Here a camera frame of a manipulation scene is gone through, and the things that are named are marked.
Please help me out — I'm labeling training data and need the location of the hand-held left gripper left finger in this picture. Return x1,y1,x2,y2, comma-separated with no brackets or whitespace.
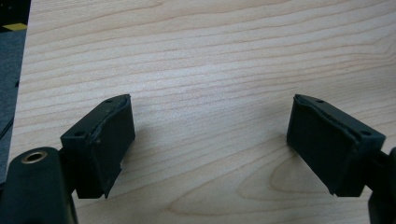
59,93,136,200

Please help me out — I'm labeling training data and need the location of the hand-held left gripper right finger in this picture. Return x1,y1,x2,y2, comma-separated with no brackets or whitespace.
286,93,387,198

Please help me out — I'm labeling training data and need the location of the yellow and black floor tape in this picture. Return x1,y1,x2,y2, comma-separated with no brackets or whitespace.
2,22,28,32

